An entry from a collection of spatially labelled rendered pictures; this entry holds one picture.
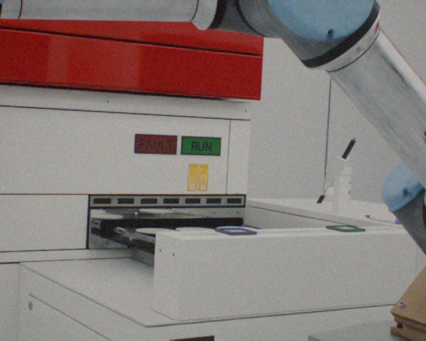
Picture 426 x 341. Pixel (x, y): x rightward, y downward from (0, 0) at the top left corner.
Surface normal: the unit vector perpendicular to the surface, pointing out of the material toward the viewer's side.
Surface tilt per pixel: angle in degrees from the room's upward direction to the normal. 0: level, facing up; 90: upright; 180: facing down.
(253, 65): 90
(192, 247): 90
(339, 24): 90
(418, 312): 47
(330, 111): 90
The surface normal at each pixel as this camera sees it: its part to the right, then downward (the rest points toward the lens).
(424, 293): -0.61, -0.70
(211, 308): 0.53, 0.07
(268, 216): -0.85, -0.02
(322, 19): 0.29, 0.07
